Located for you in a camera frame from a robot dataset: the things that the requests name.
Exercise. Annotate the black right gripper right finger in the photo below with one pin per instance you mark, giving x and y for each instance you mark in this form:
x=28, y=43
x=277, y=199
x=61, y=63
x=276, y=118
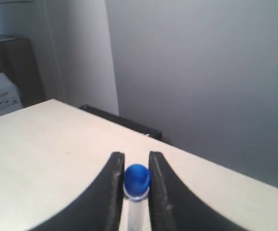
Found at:
x=174, y=207

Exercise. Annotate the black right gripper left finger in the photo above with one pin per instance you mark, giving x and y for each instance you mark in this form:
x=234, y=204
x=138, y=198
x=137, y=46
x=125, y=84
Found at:
x=99, y=207

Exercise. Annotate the brown cabinet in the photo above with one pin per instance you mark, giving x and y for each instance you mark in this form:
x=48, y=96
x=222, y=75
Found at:
x=18, y=63

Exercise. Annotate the blue-capped test tube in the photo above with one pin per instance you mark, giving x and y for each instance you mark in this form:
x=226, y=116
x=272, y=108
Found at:
x=136, y=187

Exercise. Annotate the white cardboard box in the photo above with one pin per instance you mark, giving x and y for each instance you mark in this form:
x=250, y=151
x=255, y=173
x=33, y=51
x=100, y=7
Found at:
x=9, y=96

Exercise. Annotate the black object behind table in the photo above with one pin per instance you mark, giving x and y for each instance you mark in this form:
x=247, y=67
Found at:
x=151, y=132

